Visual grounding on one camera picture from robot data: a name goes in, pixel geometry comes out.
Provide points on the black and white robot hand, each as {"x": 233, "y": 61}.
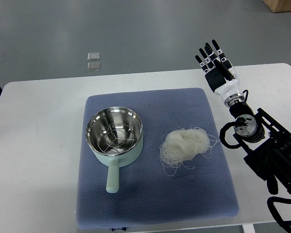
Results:
{"x": 220, "y": 73}

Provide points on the white vermicelli bundle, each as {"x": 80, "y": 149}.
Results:
{"x": 182, "y": 145}

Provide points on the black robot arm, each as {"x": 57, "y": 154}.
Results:
{"x": 268, "y": 147}

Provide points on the mint green steel pot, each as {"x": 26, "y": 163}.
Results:
{"x": 104, "y": 118}

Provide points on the cardboard box corner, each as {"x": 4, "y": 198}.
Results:
{"x": 278, "y": 6}

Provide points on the blue fabric mat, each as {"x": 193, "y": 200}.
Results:
{"x": 148, "y": 192}

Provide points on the upper floor metal plate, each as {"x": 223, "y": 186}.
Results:
{"x": 93, "y": 56}

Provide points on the wire steaming rack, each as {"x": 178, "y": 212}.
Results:
{"x": 115, "y": 139}

